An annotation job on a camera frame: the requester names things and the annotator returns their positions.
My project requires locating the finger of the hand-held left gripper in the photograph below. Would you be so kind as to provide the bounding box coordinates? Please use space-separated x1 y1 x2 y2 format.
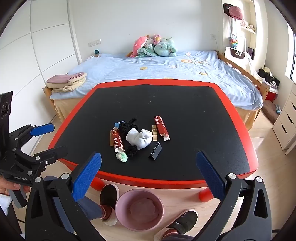
9 123 55 151
16 146 68 176

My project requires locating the doll with pink hat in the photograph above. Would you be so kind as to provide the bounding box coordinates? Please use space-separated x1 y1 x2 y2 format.
148 34 162 45

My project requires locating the cream folded towel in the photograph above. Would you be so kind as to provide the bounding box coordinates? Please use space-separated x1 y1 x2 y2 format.
46 72 88 93

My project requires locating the red paper box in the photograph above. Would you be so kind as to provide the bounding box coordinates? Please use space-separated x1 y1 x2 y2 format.
154 115 171 142
109 128 126 151

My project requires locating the red table leg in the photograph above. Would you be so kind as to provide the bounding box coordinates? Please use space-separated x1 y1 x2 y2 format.
90 177 104 192
199 188 214 202

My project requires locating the white sock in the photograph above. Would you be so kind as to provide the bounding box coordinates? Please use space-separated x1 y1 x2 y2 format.
126 128 154 150

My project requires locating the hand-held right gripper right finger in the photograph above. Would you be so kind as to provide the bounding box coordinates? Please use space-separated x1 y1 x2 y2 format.
195 151 272 241

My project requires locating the black bag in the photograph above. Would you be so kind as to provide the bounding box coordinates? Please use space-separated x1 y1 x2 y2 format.
258 67 280 87

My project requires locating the striped green plush toy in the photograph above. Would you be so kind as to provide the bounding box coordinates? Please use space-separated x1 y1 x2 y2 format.
136 44 158 58

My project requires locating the black binder clip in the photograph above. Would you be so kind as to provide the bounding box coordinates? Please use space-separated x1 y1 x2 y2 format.
148 142 163 160

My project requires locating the person's shoe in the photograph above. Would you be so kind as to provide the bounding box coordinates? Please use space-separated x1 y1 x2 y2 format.
100 184 119 226
154 210 199 241

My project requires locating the white tote bag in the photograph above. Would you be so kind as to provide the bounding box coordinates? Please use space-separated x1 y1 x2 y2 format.
225 46 252 64

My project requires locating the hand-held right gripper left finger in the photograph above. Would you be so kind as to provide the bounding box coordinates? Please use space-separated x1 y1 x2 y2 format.
24 152 104 241

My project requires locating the person's left leg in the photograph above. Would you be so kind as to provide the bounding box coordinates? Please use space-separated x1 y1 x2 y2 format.
44 176 104 232

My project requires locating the pink plastic basin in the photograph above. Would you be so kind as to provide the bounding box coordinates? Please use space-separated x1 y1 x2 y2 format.
115 189 164 231

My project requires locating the pink plush toy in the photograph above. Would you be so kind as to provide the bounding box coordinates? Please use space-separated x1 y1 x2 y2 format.
129 36 148 58

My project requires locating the white wall shelf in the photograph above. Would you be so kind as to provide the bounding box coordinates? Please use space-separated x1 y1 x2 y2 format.
240 0 258 35

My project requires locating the person's right shoe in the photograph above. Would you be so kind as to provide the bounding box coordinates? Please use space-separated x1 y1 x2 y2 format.
154 210 199 241

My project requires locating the person's left hand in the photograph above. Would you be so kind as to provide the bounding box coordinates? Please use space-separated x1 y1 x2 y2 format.
0 177 31 196

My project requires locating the white drawer cabinet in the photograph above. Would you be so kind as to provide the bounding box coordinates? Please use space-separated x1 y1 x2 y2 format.
273 83 296 156

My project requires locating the black rolled sock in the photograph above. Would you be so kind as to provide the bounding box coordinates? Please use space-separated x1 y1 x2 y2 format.
126 145 138 158

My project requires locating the red storage box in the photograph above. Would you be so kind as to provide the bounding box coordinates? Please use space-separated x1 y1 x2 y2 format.
266 88 279 102

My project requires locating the window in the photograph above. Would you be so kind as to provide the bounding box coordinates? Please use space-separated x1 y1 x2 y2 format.
284 23 296 84

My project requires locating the pink cap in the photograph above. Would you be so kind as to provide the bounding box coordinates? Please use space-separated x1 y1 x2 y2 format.
228 6 245 20

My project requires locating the pink folded towel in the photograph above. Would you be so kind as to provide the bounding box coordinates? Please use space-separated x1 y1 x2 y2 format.
46 74 72 84

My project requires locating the person's left shoe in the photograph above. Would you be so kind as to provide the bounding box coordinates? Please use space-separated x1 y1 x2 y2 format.
100 184 119 226

